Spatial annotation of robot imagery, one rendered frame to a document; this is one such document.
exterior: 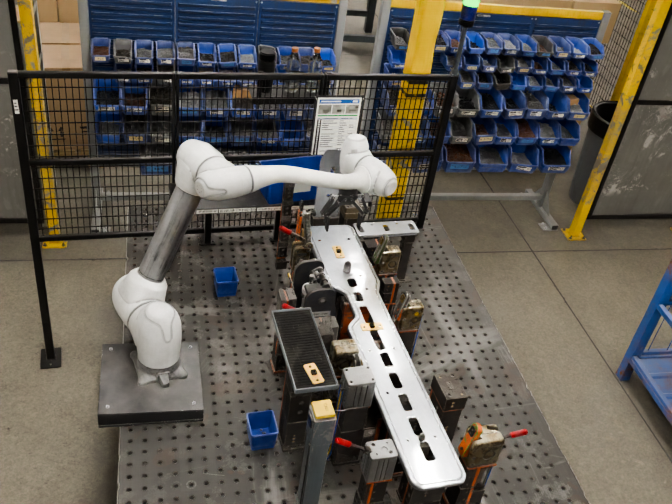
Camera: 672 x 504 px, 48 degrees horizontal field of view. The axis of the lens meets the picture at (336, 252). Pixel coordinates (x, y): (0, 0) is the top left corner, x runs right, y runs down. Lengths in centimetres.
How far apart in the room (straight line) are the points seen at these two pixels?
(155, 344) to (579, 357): 264
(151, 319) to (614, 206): 375
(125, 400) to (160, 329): 28
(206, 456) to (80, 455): 106
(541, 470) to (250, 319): 130
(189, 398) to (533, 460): 128
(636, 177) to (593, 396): 182
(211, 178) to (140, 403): 84
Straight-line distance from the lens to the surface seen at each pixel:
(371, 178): 274
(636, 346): 440
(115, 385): 288
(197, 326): 319
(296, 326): 253
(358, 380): 246
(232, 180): 258
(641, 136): 541
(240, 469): 271
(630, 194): 566
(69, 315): 434
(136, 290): 288
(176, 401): 282
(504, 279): 497
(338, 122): 346
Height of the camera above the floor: 285
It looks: 36 degrees down
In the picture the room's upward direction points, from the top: 9 degrees clockwise
